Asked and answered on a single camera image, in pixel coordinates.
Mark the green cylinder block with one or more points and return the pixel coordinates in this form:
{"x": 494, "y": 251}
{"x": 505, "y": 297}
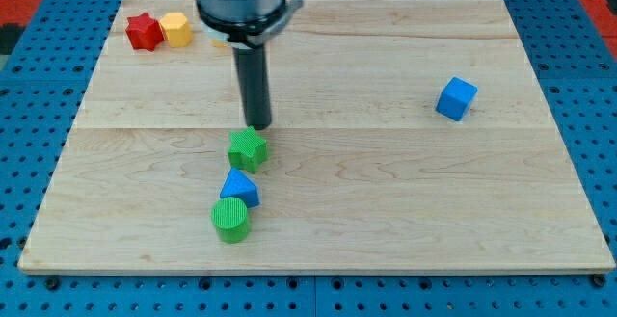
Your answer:
{"x": 231, "y": 219}

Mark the yellow hexagon block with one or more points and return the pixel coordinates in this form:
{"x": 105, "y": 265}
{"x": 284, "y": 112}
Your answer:
{"x": 176, "y": 29}

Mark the wooden board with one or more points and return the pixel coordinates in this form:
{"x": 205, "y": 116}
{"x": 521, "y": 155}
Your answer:
{"x": 364, "y": 176}

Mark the blue triangle block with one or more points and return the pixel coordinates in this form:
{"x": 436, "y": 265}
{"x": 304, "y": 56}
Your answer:
{"x": 238, "y": 185}

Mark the blue cube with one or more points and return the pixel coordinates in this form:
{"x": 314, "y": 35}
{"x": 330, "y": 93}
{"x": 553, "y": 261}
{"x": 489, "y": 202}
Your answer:
{"x": 456, "y": 98}

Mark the green star block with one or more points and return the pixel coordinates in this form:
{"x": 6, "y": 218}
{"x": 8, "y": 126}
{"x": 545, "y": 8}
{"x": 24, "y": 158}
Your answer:
{"x": 247, "y": 150}

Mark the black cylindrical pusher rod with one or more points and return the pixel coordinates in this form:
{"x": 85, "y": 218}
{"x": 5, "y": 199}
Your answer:
{"x": 252, "y": 74}

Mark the red star block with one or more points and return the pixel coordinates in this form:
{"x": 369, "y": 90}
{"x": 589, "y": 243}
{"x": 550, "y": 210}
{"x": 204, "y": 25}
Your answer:
{"x": 144, "y": 32}

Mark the small yellow block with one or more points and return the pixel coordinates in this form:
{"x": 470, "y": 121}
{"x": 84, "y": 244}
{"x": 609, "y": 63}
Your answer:
{"x": 218, "y": 44}

